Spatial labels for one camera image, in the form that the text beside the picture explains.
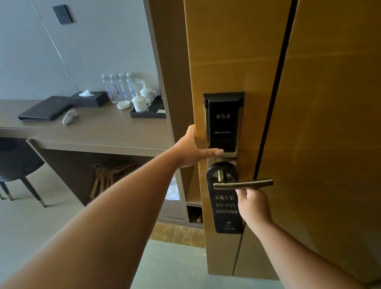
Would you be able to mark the black leather folder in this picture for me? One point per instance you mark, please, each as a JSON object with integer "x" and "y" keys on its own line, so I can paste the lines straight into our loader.
{"x": 44, "y": 109}

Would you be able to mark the small white round dish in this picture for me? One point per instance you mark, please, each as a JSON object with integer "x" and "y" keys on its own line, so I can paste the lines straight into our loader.
{"x": 123, "y": 105}

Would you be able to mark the bundle of wooden hangers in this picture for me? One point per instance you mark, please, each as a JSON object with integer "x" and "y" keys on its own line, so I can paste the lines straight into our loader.
{"x": 112, "y": 178}

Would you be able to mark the person's left hand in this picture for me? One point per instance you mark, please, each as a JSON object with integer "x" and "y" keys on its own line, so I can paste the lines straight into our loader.
{"x": 186, "y": 151}

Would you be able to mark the black chair with metal-tipped legs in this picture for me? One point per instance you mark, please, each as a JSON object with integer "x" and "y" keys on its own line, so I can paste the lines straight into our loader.
{"x": 5, "y": 159}

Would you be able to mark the small white curved object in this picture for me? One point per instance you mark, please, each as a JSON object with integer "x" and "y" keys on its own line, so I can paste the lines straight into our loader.
{"x": 69, "y": 116}

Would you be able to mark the person's right fingers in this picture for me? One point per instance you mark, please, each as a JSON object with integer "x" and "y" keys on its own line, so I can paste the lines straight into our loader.
{"x": 242, "y": 193}

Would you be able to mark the person's left thumb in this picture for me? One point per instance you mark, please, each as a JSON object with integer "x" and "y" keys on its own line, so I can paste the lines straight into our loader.
{"x": 211, "y": 153}

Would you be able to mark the black door hanger sign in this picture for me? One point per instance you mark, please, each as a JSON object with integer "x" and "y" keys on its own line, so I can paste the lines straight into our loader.
{"x": 225, "y": 216}

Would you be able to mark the black electronic card lock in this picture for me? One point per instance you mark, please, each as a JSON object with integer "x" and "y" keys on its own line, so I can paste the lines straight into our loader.
{"x": 223, "y": 123}

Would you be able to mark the white tissue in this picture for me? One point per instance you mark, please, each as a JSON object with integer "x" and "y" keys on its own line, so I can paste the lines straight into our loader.
{"x": 86, "y": 93}

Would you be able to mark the black serving tray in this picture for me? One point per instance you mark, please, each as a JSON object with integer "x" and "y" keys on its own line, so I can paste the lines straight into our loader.
{"x": 151, "y": 113}

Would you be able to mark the black tissue box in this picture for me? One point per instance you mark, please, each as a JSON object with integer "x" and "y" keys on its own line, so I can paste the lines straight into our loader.
{"x": 90, "y": 101}

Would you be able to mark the brown wooden door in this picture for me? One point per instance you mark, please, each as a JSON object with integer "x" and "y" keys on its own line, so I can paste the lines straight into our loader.
{"x": 235, "y": 45}

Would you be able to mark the black wall switch panel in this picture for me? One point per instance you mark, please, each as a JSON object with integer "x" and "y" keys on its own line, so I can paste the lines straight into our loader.
{"x": 62, "y": 14}

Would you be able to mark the person's left forearm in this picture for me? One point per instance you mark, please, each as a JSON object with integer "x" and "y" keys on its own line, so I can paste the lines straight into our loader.
{"x": 95, "y": 237}

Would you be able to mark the person's right forearm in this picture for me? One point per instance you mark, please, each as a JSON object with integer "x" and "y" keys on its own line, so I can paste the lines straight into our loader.
{"x": 297, "y": 263}

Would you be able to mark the tall wooden cabinet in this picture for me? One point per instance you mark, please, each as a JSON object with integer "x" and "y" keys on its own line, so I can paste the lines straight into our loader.
{"x": 170, "y": 68}

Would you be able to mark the clear plastic water bottle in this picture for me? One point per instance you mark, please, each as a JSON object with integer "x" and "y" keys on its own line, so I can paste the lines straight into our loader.
{"x": 109, "y": 90}
{"x": 132, "y": 84}
{"x": 116, "y": 87}
{"x": 124, "y": 87}

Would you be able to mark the long wooden desk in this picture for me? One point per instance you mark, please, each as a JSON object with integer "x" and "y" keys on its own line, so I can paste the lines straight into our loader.
{"x": 109, "y": 130}

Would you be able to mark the white lidded ceramic cup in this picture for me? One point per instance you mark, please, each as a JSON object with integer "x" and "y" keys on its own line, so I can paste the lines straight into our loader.
{"x": 148, "y": 94}
{"x": 139, "y": 104}

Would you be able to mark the person's right hand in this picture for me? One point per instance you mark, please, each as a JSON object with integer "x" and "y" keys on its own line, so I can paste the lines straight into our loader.
{"x": 254, "y": 207}

